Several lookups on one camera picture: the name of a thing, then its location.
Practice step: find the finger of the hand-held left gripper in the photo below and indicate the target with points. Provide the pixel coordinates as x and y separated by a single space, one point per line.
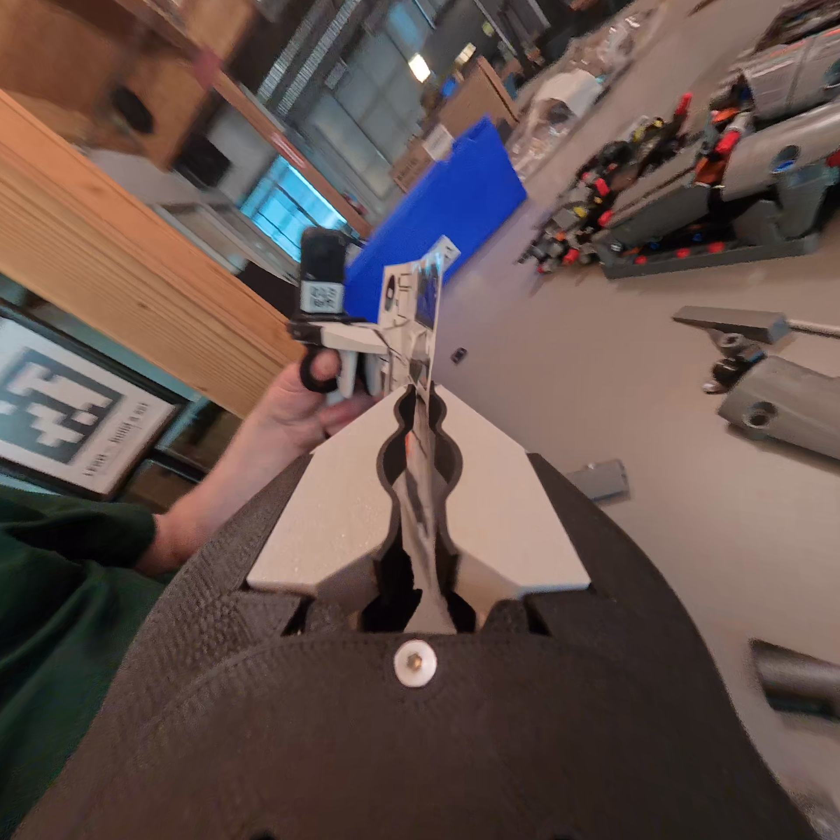
354 338

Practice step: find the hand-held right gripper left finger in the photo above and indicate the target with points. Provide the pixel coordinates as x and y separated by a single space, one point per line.
315 525

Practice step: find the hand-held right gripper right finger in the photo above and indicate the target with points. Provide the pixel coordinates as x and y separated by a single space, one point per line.
518 525

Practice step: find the lego sticker sheet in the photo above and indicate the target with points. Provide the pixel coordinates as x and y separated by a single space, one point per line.
420 295

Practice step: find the grey lego car model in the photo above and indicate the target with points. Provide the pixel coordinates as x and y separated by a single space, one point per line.
754 164

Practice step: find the person's left forearm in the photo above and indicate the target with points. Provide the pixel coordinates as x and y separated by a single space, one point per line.
216 492

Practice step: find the light grey lego brick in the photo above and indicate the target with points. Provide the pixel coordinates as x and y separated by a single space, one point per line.
600 479

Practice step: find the grey lego wedge plate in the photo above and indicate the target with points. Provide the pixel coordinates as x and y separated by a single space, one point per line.
728 321

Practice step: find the clear bag of lego parts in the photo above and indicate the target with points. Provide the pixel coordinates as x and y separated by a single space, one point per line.
571 98

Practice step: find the grey curved lego panel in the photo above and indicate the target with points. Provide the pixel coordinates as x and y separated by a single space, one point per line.
794 407

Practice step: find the dark grey lego panel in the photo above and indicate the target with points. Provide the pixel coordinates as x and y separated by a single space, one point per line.
794 682

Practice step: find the person's left hand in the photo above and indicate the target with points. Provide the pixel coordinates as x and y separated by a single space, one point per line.
289 413

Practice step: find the blue plastic bin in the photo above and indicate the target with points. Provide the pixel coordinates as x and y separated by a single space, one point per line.
446 197

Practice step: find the cardboard boxes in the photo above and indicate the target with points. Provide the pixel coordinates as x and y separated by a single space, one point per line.
472 98

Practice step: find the person's dark clothing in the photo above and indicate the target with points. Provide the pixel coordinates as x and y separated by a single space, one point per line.
52 623

